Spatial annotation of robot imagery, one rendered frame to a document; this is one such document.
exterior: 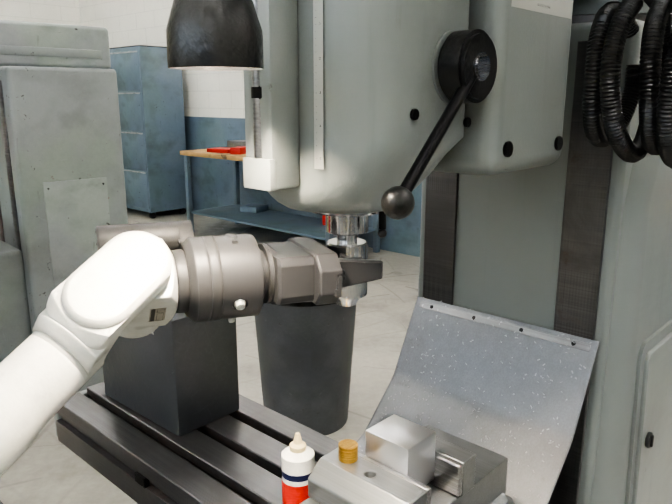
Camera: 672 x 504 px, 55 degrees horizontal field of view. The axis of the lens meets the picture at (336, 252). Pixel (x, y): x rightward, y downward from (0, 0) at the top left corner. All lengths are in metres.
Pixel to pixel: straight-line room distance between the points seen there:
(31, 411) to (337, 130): 0.36
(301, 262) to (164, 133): 7.40
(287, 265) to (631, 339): 0.57
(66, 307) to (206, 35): 0.27
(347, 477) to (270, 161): 0.34
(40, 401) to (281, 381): 2.20
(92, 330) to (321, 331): 2.09
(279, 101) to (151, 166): 7.36
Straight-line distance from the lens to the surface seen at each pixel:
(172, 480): 0.94
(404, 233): 5.99
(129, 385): 1.12
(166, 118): 8.04
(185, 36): 0.49
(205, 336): 1.00
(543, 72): 0.81
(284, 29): 0.61
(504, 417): 1.03
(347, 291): 0.71
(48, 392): 0.61
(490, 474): 0.83
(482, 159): 0.72
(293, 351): 2.67
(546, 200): 0.99
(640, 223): 0.99
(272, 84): 0.60
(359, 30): 0.60
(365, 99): 0.59
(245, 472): 0.94
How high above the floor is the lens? 1.43
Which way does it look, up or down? 14 degrees down
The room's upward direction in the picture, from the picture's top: straight up
